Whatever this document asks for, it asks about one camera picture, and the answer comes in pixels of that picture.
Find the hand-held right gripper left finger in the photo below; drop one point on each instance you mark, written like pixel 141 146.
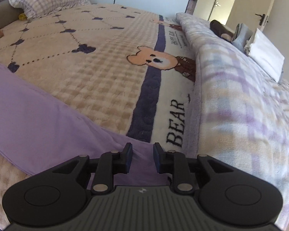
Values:
pixel 128 158

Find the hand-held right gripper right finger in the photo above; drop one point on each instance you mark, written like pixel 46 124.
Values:
pixel 157 158

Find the plaid fleece blanket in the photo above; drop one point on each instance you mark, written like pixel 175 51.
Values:
pixel 243 113

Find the white folded cloth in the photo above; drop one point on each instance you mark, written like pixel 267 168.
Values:
pixel 265 50

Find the yellow cloth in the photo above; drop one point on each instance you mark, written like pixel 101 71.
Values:
pixel 23 16

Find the grey folded cloth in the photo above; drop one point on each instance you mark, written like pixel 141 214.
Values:
pixel 242 35

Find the dark brown folded cloth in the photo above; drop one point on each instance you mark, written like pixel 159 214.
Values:
pixel 219 27

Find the beige bear-pattern bed blanket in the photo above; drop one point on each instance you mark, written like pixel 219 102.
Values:
pixel 98 77

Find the light purple garment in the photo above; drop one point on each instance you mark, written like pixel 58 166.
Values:
pixel 50 130

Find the plaid pillow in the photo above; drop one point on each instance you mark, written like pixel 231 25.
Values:
pixel 48 0

